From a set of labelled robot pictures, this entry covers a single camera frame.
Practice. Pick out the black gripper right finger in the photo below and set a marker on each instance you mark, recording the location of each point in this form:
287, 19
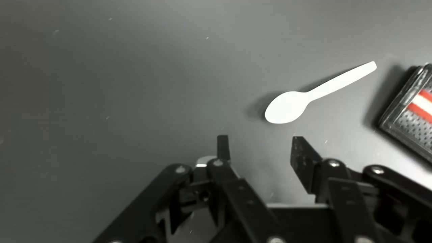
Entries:
359, 197

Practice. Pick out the black box red white stripe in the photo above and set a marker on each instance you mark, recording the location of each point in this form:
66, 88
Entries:
412, 116

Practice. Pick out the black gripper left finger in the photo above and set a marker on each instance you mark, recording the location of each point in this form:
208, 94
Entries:
216, 202

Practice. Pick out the white plastic spoon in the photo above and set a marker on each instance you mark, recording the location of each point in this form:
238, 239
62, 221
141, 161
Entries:
292, 105

